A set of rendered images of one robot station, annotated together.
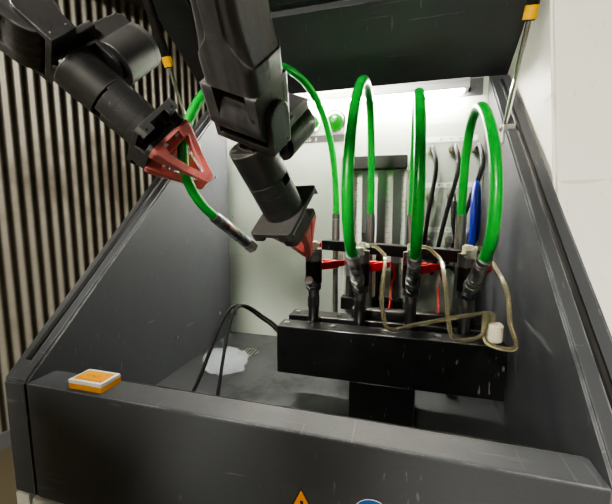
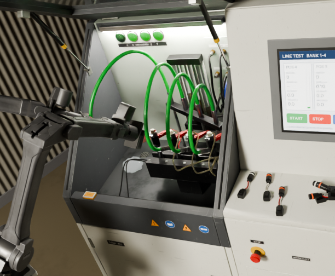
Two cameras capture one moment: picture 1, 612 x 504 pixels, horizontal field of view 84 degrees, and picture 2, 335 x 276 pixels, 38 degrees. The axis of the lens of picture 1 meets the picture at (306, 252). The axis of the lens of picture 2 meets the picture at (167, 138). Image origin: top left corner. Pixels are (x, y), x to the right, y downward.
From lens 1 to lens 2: 1.47 m
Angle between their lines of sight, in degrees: 33
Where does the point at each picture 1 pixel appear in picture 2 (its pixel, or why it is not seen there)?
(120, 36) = (61, 98)
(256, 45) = (108, 133)
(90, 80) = not seen: hidden behind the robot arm
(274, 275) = (149, 111)
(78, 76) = not seen: hidden behind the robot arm
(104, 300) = (79, 162)
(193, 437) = (122, 209)
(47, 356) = (71, 188)
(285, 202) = (132, 138)
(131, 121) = not seen: hidden behind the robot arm
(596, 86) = (245, 72)
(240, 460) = (136, 213)
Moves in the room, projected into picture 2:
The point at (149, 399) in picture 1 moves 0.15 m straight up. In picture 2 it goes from (107, 200) to (94, 172)
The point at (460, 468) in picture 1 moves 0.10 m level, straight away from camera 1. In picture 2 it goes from (183, 213) to (197, 195)
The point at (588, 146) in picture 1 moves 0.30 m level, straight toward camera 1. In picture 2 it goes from (244, 97) to (184, 145)
